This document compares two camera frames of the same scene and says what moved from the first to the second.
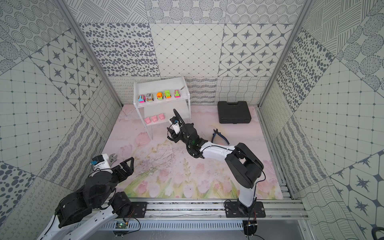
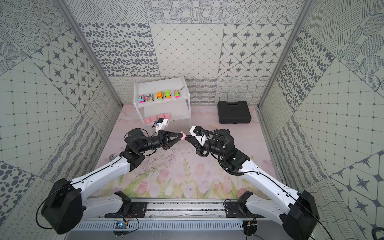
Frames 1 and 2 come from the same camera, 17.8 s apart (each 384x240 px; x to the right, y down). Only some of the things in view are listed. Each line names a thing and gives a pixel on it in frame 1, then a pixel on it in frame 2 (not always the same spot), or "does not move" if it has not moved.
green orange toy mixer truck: (160, 96) does not move
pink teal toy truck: (141, 98) does not move
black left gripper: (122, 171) -> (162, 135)
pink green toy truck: (177, 94) does not move
